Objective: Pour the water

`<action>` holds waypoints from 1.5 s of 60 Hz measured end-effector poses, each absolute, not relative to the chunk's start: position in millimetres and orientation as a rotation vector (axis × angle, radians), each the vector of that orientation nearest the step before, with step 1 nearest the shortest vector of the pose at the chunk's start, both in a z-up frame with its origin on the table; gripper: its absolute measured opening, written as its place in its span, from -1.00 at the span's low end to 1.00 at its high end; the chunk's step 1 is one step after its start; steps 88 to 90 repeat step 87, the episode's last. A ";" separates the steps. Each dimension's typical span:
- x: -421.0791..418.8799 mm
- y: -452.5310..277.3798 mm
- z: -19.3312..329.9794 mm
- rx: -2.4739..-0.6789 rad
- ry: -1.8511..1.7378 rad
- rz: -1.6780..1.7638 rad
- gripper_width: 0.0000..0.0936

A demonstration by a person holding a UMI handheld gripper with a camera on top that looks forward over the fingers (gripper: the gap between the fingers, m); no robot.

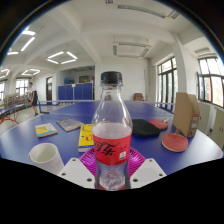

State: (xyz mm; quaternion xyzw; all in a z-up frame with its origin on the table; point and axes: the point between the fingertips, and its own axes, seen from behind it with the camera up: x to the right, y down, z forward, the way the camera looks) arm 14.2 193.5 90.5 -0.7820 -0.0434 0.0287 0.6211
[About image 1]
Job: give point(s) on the white low cabinet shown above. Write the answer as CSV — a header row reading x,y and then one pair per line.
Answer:
x,y
206,116
218,128

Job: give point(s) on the brown chair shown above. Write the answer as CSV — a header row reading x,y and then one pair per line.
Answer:
x,y
138,97

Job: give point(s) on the ceiling lights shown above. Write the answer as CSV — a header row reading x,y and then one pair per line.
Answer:
x,y
61,56

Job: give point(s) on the white mug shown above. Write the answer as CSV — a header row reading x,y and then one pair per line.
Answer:
x,y
45,156

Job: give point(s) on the person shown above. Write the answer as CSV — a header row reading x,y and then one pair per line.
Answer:
x,y
33,97

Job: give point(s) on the blue partition panels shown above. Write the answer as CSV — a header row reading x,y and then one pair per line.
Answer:
x,y
75,91

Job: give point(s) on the brown cardboard box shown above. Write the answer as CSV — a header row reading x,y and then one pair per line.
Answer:
x,y
184,115

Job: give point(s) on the grey book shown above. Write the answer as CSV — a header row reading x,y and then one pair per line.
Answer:
x,y
69,124

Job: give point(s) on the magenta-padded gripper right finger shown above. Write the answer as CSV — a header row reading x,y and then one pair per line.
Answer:
x,y
147,171

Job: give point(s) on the red-legged blue table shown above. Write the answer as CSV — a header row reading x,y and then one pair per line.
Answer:
x,y
10,111

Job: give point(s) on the dark door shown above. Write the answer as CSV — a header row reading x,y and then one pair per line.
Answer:
x,y
49,89

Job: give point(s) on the black-framed window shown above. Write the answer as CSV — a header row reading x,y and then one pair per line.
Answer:
x,y
211,81
167,83

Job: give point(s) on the blue table tennis table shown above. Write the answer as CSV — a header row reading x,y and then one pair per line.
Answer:
x,y
63,107

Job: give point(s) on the red table tennis paddle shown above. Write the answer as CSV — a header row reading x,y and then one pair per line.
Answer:
x,y
160,124
175,142

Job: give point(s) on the clear red-labelled drink bottle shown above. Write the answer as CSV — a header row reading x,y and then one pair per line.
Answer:
x,y
111,146

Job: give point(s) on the ceiling air conditioner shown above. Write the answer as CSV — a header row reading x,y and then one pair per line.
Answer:
x,y
130,50

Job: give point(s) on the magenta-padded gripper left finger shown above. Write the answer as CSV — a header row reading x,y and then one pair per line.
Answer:
x,y
78,171

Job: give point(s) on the blue and yellow book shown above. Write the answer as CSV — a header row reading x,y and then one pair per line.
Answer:
x,y
46,130

